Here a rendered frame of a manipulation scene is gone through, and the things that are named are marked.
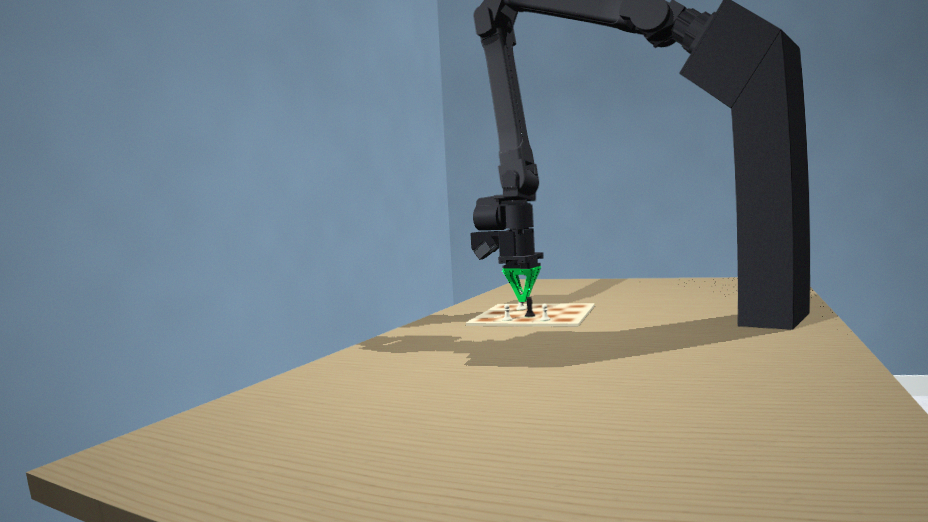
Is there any brown and cream chessboard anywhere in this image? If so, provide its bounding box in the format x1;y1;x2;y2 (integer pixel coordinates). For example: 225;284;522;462
466;304;595;327

